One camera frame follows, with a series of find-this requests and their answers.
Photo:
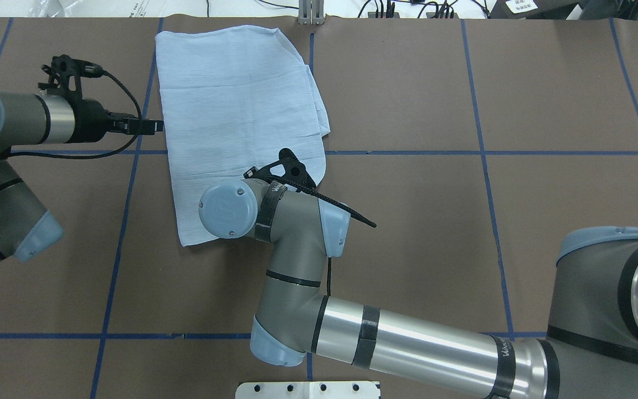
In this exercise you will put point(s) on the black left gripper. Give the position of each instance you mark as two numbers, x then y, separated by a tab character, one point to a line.
91	119

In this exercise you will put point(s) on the light blue button shirt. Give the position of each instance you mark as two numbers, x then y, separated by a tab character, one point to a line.
232	99

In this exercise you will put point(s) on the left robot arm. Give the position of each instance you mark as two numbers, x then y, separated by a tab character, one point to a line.
27	226

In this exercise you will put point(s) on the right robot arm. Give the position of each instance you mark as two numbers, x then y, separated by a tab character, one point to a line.
471	241

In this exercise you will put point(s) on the aluminium frame post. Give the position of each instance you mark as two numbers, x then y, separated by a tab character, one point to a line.
311	12

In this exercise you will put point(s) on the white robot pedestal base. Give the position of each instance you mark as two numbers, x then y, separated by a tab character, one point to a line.
310	389

